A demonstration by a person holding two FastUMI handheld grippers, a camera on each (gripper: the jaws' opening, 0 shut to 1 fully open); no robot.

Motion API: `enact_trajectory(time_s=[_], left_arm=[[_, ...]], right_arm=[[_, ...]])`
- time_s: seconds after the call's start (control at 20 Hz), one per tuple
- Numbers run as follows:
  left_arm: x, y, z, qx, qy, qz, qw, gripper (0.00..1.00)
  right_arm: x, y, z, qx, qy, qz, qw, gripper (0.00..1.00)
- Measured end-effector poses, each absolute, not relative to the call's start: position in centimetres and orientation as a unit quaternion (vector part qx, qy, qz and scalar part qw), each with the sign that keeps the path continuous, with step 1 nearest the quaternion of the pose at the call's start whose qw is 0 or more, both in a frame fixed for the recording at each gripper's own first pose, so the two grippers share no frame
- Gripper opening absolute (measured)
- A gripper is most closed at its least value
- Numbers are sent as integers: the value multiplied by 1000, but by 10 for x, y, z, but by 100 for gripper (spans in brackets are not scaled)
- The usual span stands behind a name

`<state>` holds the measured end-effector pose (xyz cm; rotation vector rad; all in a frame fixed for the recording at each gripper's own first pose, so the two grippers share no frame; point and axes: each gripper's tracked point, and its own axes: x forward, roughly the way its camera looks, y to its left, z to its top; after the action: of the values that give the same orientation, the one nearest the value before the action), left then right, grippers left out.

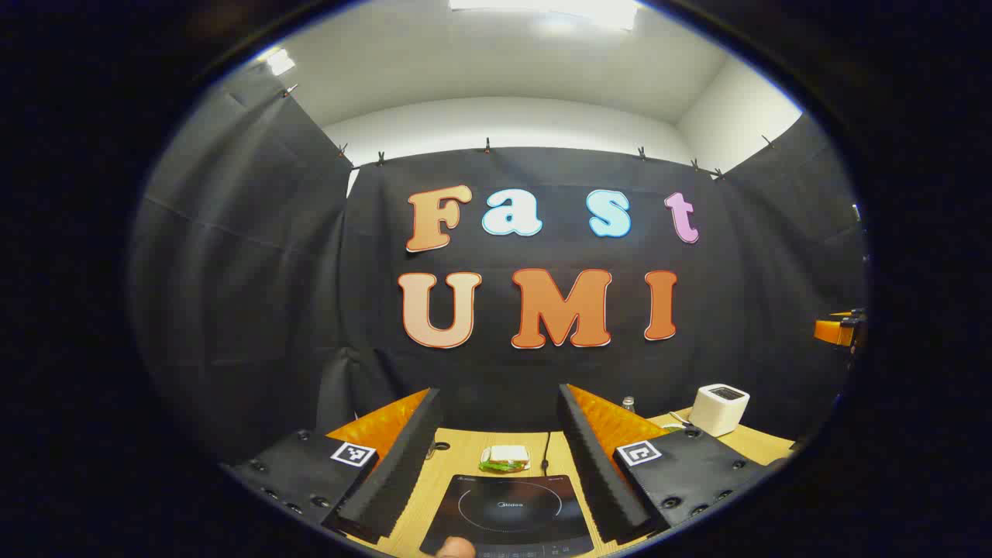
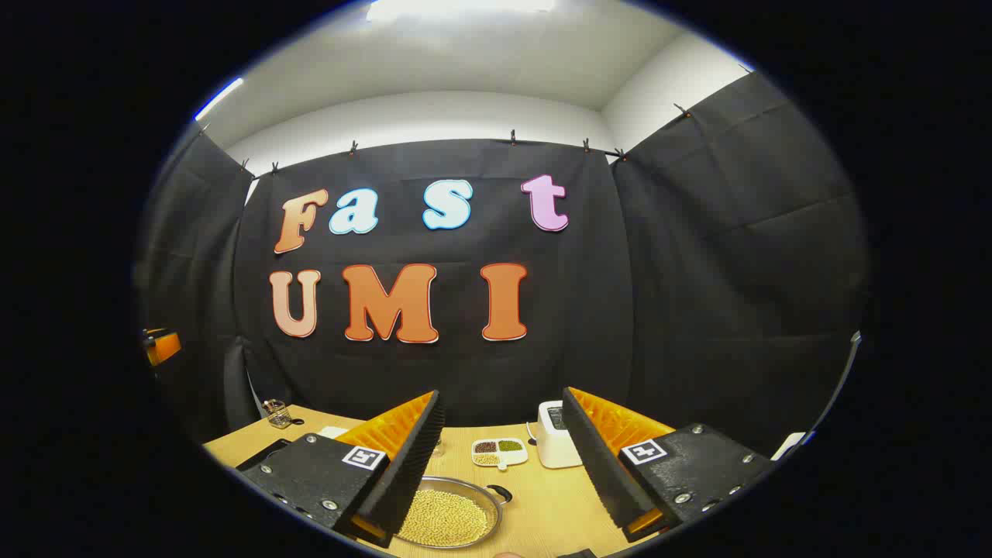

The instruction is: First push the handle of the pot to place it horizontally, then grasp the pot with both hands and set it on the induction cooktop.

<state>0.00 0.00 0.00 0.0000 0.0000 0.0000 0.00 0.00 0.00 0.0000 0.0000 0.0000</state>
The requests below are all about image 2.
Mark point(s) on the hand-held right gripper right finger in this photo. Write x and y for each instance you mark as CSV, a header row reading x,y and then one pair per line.
x,y
593,465

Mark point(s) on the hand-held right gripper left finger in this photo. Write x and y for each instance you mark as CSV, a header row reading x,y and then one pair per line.
x,y
415,465

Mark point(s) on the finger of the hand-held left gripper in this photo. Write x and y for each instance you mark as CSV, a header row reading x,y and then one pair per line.
x,y
164,347

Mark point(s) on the heap of yellow soybeans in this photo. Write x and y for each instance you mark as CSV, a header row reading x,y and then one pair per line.
x,y
446,518

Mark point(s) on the black induction cooktop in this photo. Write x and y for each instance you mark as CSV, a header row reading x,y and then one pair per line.
x,y
263,454

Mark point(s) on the white toaster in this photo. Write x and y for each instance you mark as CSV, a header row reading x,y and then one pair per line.
x,y
554,449

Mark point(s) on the small pile of soybeans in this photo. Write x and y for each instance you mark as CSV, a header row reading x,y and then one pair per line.
x,y
487,459

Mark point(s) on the white divided dish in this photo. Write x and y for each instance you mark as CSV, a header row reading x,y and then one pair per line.
x,y
511,457

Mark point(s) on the small pile of green beans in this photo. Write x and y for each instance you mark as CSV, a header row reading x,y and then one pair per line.
x,y
510,446

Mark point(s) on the black backdrop cloth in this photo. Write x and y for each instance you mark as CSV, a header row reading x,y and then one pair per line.
x,y
620,310

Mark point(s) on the row of backdrop clips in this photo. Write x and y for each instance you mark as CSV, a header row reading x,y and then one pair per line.
x,y
353,148

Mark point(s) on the ceiling light panel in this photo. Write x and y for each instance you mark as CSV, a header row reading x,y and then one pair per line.
x,y
457,8

